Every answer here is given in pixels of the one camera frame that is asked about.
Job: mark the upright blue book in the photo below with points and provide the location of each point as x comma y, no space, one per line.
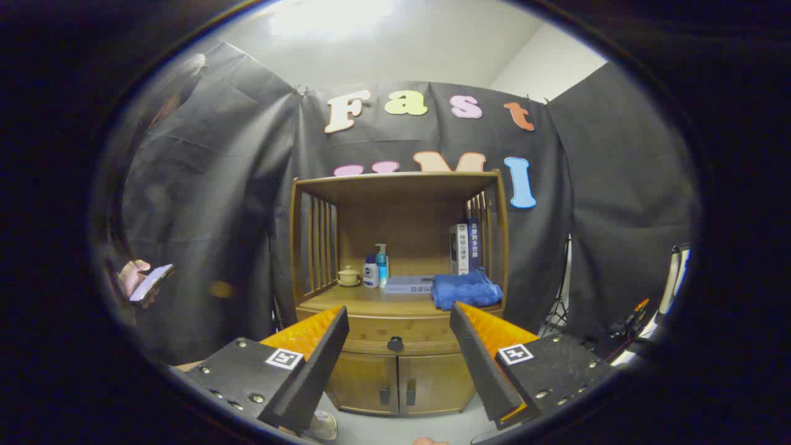
474,244

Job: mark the wooden drawer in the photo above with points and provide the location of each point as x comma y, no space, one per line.
401,327

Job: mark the flat white book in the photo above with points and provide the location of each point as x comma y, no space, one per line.
408,285

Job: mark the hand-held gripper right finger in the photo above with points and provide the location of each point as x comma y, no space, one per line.
479,364

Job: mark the white bottle with blue cap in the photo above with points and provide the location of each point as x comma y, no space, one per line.
371,275

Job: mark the black device with orange tip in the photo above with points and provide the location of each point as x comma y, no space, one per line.
624,327

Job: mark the black backdrop cloth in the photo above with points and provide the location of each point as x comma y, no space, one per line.
216,185

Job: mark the upright white book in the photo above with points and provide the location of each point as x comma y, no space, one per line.
458,247

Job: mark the blue pump bottle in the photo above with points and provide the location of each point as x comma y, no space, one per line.
382,266

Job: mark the lidded ceramic tea cup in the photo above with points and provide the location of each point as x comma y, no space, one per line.
349,276

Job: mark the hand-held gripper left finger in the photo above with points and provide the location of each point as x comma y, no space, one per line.
315,377

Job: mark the wooden countertop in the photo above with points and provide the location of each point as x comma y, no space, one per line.
371,300

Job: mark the wooden cabinet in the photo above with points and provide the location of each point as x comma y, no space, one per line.
408,216

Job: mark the smartphone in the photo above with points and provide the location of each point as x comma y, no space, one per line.
151,282

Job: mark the folded blue towel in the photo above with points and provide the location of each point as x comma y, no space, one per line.
463,290

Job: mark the wooden cabinet door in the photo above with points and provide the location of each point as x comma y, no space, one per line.
364,380
435,383

